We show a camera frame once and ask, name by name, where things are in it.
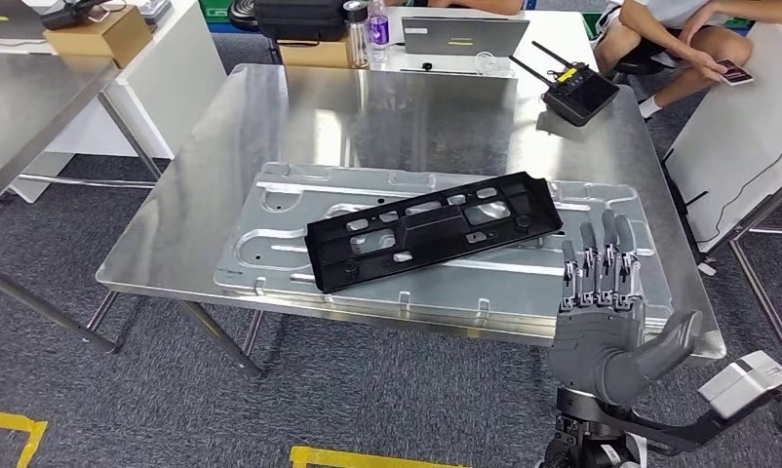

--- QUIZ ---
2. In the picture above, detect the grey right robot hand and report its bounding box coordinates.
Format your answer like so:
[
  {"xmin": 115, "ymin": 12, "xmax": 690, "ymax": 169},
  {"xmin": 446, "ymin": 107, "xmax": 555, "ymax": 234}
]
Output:
[{"xmin": 547, "ymin": 208, "xmax": 706, "ymax": 409}]

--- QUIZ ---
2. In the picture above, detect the black plastic plate part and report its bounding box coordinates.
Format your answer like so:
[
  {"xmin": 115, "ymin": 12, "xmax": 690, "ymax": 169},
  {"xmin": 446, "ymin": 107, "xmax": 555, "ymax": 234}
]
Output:
[{"xmin": 303, "ymin": 171, "xmax": 566, "ymax": 295}]

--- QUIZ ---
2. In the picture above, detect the pink smartphone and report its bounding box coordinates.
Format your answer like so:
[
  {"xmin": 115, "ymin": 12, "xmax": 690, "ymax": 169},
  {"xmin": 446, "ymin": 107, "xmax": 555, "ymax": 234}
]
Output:
[{"xmin": 714, "ymin": 58, "xmax": 756, "ymax": 87}]

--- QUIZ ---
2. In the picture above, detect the steel workbench table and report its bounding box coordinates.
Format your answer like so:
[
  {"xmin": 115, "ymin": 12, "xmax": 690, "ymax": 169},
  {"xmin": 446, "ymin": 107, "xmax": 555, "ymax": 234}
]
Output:
[{"xmin": 96, "ymin": 62, "xmax": 728, "ymax": 379}]

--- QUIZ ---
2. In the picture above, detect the stamped sheet metal panel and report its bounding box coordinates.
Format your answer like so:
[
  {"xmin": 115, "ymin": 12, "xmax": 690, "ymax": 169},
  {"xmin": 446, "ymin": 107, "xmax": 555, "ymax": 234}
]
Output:
[{"xmin": 213, "ymin": 161, "xmax": 675, "ymax": 337}]

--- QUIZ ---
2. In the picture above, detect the black remote controller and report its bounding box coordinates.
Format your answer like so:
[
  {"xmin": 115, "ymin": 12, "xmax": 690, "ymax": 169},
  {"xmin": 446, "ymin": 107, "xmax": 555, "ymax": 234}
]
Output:
[
  {"xmin": 508, "ymin": 40, "xmax": 621, "ymax": 129},
  {"xmin": 40, "ymin": 0, "xmax": 108, "ymax": 30}
]

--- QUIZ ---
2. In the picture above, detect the yellow floor tape marking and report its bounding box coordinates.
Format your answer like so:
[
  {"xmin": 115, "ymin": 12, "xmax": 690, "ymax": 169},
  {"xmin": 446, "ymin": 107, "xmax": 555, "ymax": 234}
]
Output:
[
  {"xmin": 289, "ymin": 446, "xmax": 473, "ymax": 468},
  {"xmin": 0, "ymin": 409, "xmax": 49, "ymax": 468}
]

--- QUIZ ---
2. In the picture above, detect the black stool seat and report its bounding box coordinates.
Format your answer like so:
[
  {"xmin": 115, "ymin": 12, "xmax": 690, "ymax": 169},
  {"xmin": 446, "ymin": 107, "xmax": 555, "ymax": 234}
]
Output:
[{"xmin": 613, "ymin": 55, "xmax": 670, "ymax": 77}]

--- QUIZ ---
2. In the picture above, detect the person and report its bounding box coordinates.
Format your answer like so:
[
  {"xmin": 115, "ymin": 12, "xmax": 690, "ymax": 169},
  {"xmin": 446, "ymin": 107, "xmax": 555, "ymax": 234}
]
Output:
[
  {"xmin": 591, "ymin": 0, "xmax": 782, "ymax": 121},
  {"xmin": 423, "ymin": 0, "xmax": 528, "ymax": 18}
]

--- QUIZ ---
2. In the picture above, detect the grey laptop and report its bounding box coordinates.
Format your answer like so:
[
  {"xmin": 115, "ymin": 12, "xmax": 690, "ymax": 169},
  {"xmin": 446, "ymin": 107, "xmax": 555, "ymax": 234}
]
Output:
[
  {"xmin": 0, "ymin": 0, "xmax": 47, "ymax": 40},
  {"xmin": 400, "ymin": 16, "xmax": 531, "ymax": 59}
]

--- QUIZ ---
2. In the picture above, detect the purple label water bottle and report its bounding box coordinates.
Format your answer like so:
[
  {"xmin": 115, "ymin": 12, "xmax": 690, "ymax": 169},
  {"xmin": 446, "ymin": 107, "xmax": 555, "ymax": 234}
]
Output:
[{"xmin": 367, "ymin": 0, "xmax": 391, "ymax": 64}]

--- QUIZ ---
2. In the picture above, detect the clear glass bottle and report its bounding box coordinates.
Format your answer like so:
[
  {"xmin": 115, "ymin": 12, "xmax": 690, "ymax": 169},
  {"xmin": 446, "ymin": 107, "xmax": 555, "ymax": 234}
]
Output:
[{"xmin": 342, "ymin": 0, "xmax": 371, "ymax": 69}]

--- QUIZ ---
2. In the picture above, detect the cardboard box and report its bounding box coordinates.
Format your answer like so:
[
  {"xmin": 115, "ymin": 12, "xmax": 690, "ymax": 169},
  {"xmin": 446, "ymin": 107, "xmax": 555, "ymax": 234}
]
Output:
[
  {"xmin": 42, "ymin": 6, "xmax": 153, "ymax": 69},
  {"xmin": 277, "ymin": 38, "xmax": 354, "ymax": 69}
]

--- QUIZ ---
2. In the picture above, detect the black carrying case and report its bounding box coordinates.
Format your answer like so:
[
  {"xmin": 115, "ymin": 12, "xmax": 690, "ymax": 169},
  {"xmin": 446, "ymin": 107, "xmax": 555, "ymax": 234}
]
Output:
[{"xmin": 254, "ymin": 0, "xmax": 350, "ymax": 45}]

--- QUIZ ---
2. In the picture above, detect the black round disc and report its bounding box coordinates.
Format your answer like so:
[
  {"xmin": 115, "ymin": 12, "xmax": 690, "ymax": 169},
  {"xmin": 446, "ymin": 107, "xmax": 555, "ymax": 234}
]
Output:
[{"xmin": 227, "ymin": 0, "xmax": 263, "ymax": 32}]

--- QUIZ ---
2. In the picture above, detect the green plastic crate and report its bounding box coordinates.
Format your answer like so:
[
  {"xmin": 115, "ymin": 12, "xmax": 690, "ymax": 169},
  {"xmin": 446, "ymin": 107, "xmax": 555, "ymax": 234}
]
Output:
[{"xmin": 197, "ymin": 0, "xmax": 234, "ymax": 25}]

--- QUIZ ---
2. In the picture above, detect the clear plastic box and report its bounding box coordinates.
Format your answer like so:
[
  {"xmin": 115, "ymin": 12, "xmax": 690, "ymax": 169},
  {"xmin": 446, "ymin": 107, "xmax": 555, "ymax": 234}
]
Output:
[{"xmin": 136, "ymin": 0, "xmax": 173, "ymax": 27}]

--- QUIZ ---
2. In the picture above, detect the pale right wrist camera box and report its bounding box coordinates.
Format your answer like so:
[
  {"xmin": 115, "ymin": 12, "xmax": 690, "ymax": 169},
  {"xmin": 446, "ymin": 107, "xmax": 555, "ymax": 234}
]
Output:
[{"xmin": 697, "ymin": 350, "xmax": 782, "ymax": 421}]

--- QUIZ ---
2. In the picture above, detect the steel frame table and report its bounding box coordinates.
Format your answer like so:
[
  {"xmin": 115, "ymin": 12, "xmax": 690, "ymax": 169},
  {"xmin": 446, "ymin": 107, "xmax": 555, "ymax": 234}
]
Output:
[
  {"xmin": 714, "ymin": 164, "xmax": 782, "ymax": 389},
  {"xmin": 0, "ymin": 51, "xmax": 166, "ymax": 355}
]

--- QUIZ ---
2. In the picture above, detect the white coiled cable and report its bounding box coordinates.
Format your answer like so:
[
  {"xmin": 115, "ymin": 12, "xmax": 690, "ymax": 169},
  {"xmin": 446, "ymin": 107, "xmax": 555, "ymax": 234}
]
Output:
[{"xmin": 475, "ymin": 51, "xmax": 515, "ymax": 77}]

